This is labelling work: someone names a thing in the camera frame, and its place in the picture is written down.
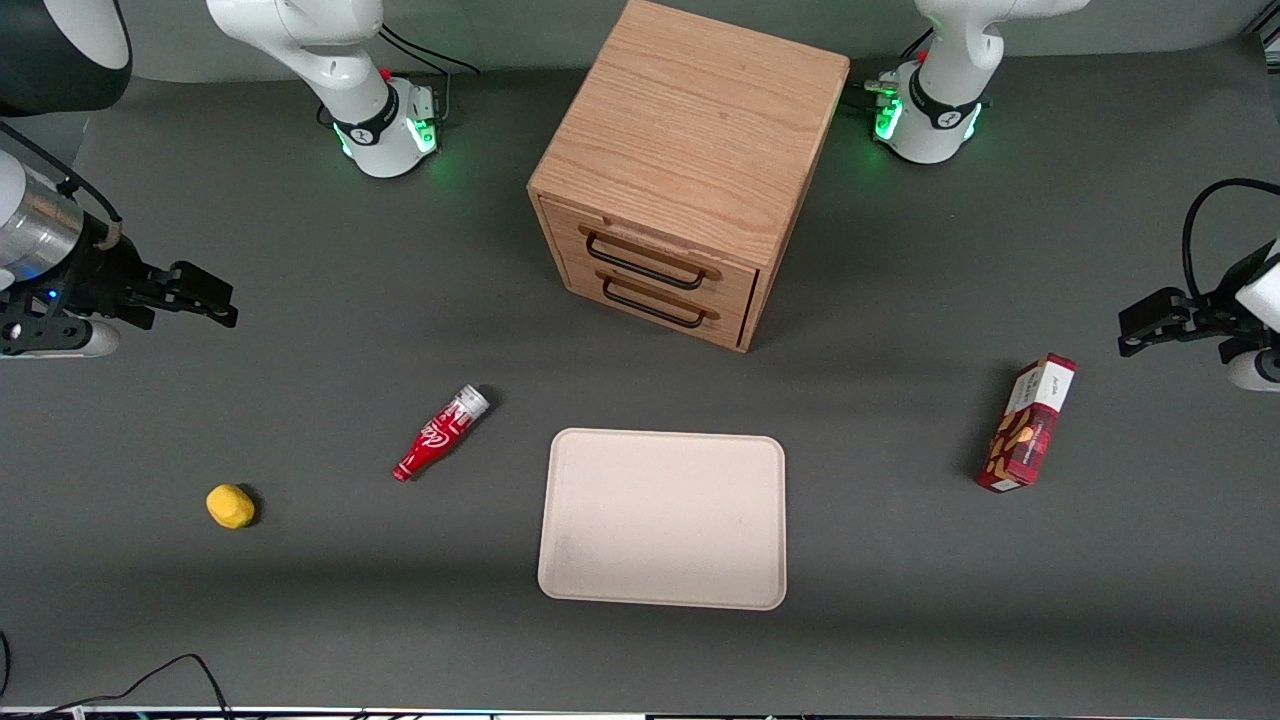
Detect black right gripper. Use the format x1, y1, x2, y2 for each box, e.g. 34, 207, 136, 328
0, 235, 240, 333

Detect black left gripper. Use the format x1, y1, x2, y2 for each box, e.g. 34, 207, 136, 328
1117, 238, 1278, 365

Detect wooden drawer with handle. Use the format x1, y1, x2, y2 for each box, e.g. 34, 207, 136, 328
539, 196, 761, 321
557, 255, 754, 352

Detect black metal drawer handle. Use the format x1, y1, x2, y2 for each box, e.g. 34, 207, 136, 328
584, 229, 709, 293
600, 274, 709, 331

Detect oak wooden drawer cabinet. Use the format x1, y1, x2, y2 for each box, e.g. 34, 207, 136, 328
527, 0, 851, 354

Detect red cookie box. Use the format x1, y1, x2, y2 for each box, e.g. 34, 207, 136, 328
976, 353, 1078, 493

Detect yellow lemon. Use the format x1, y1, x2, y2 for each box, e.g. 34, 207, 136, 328
206, 484, 257, 530

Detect red cola bottle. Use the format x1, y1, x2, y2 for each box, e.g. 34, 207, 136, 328
392, 385, 492, 484

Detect beige plastic tray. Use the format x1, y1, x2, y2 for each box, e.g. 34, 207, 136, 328
537, 428, 788, 612

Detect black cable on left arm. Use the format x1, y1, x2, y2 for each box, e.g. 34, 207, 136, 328
1182, 178, 1280, 303

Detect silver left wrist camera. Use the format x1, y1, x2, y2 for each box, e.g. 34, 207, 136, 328
1228, 350, 1280, 393

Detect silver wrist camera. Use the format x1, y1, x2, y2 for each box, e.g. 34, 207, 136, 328
1228, 350, 1280, 393
0, 320, 122, 360

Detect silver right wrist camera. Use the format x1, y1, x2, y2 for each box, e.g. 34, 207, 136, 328
0, 320, 122, 360

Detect black floor cable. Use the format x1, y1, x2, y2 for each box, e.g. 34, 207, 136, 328
0, 630, 237, 720

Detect black left arm base cables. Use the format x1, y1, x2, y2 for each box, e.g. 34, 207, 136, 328
845, 28, 933, 113

